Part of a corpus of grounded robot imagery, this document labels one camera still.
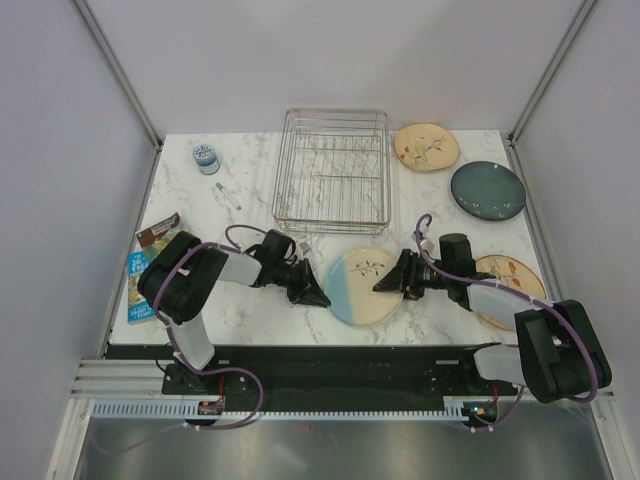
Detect white pen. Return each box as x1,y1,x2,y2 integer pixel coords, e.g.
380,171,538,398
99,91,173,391
216,182,242,211

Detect cream plate with blue bird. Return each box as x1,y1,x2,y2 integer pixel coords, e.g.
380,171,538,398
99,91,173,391
393,123,460,173

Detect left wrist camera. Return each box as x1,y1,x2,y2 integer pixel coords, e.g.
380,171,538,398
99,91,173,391
297,241,313,257

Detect metal wire dish rack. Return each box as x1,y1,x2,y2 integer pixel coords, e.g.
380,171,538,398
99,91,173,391
272,107,391,235

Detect blue paperback book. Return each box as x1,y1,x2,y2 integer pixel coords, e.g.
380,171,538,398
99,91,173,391
127,251,155,325

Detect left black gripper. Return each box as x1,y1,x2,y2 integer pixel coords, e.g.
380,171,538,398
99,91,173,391
272,258,329,309

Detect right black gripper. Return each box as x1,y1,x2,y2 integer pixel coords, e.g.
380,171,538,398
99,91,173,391
372,248,451,301

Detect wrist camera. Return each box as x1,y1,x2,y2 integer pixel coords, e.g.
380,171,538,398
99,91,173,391
297,241,313,257
414,232,434,252

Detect blue and cream plate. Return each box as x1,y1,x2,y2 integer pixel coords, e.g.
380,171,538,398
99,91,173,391
323,248,403,327

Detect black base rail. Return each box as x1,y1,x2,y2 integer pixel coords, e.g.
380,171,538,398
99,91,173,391
106,345,517,413

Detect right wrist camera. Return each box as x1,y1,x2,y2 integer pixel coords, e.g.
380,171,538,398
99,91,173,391
414,232,434,252

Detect small blue-lidded jar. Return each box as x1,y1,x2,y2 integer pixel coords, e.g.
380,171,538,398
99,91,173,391
192,143,220,175

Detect dark teal plate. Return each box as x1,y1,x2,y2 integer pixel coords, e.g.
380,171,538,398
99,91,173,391
450,161,526,222

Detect aluminium frame profile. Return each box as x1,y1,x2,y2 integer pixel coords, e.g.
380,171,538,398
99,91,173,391
69,0,165,151

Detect white cable duct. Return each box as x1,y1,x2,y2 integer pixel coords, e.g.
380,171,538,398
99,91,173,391
92,399,224,420

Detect brown and yellow book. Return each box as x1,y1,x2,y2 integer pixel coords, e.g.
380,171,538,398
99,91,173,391
135,212,184,250

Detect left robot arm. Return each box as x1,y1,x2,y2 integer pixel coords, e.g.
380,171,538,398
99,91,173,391
137,229,331,393

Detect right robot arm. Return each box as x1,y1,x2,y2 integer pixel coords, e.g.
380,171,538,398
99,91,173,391
373,233,612,404

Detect cream plate with yellow bird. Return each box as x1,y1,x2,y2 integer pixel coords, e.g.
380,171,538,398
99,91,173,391
476,254,547,299

